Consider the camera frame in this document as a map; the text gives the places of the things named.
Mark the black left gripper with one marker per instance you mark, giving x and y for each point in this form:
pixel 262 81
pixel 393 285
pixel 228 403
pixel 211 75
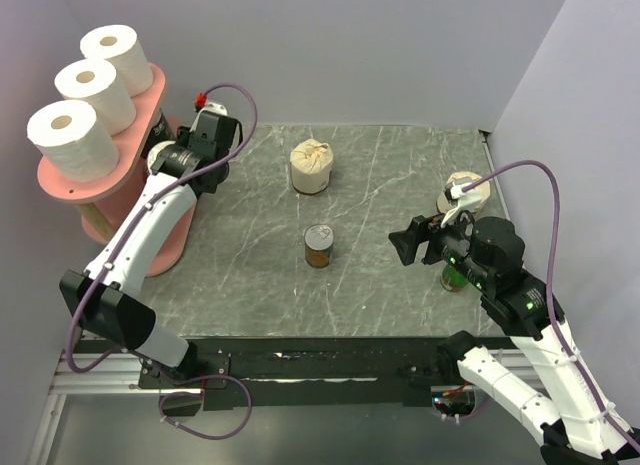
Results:
pixel 183 134

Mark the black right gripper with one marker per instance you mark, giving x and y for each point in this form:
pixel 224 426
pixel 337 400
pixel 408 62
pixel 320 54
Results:
pixel 422 228

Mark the black roll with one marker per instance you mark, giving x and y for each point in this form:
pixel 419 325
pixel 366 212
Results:
pixel 153 154
pixel 161 129

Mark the beige roll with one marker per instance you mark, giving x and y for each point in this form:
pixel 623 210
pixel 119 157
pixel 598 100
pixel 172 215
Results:
pixel 443 206
pixel 311 163

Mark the white toilet roll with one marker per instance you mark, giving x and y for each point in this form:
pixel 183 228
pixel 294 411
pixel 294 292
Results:
pixel 120 46
pixel 70 135
pixel 96 81

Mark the white toilet roll front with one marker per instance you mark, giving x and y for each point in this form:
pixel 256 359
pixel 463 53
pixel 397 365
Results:
pixel 96 81

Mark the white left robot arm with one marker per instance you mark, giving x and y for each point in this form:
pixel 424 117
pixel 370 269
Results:
pixel 103 298

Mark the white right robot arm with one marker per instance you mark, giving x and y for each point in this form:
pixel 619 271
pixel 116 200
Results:
pixel 570 420

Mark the green glass bottle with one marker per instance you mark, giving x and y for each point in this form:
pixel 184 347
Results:
pixel 451 280

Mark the tin can orange label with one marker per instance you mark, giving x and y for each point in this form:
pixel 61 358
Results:
pixel 318 240

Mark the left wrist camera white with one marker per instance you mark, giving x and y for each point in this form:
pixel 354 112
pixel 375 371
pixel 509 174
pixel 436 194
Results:
pixel 202 102

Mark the aluminium frame rail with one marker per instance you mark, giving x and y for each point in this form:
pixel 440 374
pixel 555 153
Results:
pixel 118 374

